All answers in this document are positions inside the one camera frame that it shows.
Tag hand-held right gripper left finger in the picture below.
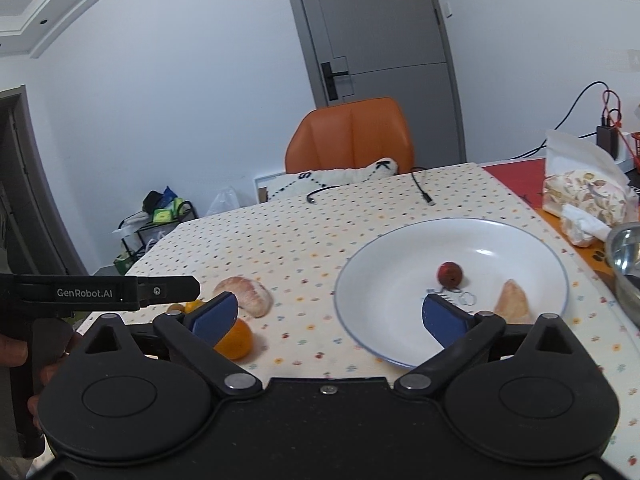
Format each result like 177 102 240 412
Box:
75 291 263 401

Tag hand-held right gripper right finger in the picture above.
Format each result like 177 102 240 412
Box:
394 293 568 401

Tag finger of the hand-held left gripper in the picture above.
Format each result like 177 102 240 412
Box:
137 275 202 307

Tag orange mandarin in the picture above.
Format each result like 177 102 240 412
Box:
212 317 252 361

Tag bread roll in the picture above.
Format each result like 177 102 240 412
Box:
212 276 274 318

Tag white plate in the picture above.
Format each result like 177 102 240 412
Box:
334 217 570 368

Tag person's left hand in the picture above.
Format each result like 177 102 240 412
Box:
0 332 83 433

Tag small red fruit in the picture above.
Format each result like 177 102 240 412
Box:
437 261 463 289

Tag black rack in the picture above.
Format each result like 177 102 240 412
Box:
120 201 193 266

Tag bread slice on plate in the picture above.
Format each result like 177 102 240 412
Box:
492 279 532 323

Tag green packets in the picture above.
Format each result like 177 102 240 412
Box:
152 197 183 223

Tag clear plastic bag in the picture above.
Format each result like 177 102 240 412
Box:
206 186 241 217

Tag floral tablecloth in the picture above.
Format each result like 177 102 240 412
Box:
75 162 640 381

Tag red mat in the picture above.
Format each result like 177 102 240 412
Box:
481 157 551 211

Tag crumpled white tissue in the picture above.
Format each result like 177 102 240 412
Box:
560 204 613 248

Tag white cushion with black pattern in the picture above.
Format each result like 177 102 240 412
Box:
267 158 399 204

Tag steel bowl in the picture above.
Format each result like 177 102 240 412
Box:
606 222 640 328

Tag bag of nuts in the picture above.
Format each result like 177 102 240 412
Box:
542 170 640 226

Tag orange chair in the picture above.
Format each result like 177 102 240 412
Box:
285 97 415 173

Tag black charger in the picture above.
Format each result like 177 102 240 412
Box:
596 127 621 158

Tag grey door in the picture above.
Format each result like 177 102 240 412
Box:
281 0 467 166

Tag small metal ring chain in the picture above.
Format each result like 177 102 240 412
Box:
424 286 478 307

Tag dark door frame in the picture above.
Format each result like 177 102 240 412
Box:
0 85 91 276

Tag white picture frame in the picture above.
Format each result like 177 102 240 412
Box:
253 172 286 204

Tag long black cable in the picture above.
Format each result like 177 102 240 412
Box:
480 81 608 163

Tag black door handle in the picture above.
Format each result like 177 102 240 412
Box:
321 61 351 101

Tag red cable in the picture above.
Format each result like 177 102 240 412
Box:
602 89 623 133

